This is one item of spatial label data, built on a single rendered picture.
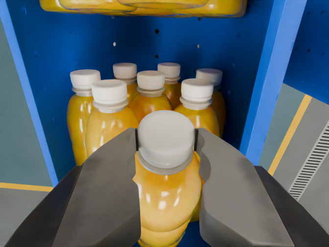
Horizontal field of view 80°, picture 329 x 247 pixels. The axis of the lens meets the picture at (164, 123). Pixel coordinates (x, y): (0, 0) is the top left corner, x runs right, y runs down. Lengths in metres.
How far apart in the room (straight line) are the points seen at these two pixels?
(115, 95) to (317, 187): 2.31
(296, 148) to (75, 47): 1.86
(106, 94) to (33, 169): 1.84
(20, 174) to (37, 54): 1.88
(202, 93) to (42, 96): 0.19
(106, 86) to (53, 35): 0.12
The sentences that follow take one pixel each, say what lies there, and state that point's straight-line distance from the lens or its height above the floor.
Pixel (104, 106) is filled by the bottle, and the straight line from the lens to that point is 0.23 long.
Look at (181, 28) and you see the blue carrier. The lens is 0.38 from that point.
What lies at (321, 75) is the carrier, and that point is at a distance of 0.54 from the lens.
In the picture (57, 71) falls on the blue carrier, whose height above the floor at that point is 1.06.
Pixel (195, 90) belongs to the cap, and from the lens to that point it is 0.23.
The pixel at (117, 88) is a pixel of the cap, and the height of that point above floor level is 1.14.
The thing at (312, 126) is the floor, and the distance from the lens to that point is 1.94.
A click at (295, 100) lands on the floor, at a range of 1.75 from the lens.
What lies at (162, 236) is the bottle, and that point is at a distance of 0.22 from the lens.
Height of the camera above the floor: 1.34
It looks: 63 degrees down
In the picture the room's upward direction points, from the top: 176 degrees clockwise
